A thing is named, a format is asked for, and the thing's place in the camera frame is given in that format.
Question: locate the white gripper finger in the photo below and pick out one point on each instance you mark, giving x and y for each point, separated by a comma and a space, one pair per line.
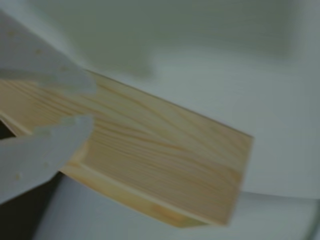
35, 155
37, 65

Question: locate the light wooden box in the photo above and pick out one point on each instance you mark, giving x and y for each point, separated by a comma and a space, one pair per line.
162, 155

